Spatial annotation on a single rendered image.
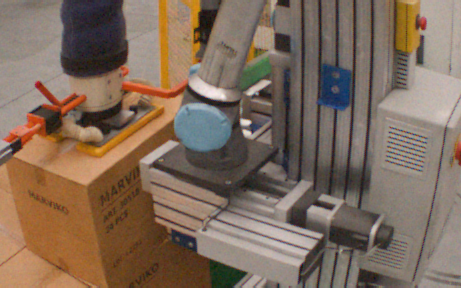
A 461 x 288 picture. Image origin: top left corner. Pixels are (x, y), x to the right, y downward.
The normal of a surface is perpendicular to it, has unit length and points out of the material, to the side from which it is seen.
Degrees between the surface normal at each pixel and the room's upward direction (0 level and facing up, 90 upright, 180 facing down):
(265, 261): 90
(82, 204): 90
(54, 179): 90
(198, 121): 97
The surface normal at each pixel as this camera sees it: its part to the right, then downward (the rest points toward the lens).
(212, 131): -0.15, 0.58
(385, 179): -0.55, 0.40
